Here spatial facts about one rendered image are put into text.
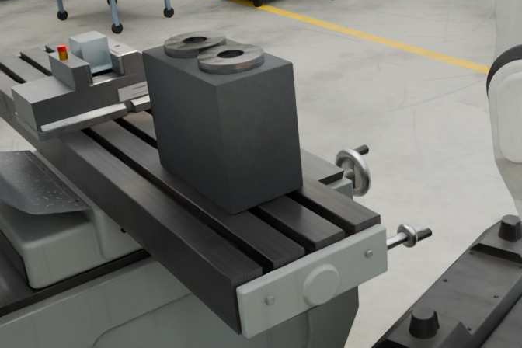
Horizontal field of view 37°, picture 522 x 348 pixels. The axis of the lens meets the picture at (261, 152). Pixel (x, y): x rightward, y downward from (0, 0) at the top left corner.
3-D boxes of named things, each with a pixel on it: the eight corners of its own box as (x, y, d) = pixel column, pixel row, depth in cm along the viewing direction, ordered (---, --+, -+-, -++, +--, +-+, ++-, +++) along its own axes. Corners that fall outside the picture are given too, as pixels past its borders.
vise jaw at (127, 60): (123, 54, 155) (120, 35, 153) (150, 68, 145) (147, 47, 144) (95, 62, 152) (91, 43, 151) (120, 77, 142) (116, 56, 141)
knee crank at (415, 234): (420, 231, 183) (420, 208, 181) (439, 241, 179) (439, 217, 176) (346, 266, 173) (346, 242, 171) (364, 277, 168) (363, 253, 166)
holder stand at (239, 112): (225, 142, 128) (210, 22, 120) (304, 187, 111) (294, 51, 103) (159, 165, 123) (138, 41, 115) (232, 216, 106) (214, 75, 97)
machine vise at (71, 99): (178, 71, 164) (170, 20, 160) (214, 88, 153) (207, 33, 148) (15, 119, 148) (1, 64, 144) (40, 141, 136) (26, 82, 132)
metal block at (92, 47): (100, 60, 149) (94, 30, 147) (113, 67, 145) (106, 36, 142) (74, 67, 147) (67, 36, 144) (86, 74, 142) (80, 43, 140)
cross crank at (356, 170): (352, 180, 190) (349, 136, 185) (384, 197, 181) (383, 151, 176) (299, 203, 183) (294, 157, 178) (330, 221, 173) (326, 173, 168)
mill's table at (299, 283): (65, 68, 201) (59, 39, 198) (395, 271, 104) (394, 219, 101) (-26, 93, 190) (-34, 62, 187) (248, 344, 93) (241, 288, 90)
